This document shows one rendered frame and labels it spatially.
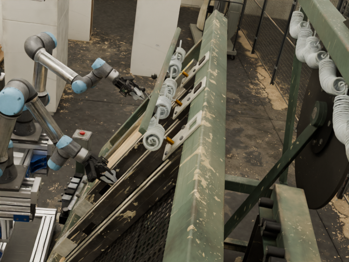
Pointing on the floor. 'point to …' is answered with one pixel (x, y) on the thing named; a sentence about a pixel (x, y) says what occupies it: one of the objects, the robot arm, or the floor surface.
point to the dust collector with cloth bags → (196, 30)
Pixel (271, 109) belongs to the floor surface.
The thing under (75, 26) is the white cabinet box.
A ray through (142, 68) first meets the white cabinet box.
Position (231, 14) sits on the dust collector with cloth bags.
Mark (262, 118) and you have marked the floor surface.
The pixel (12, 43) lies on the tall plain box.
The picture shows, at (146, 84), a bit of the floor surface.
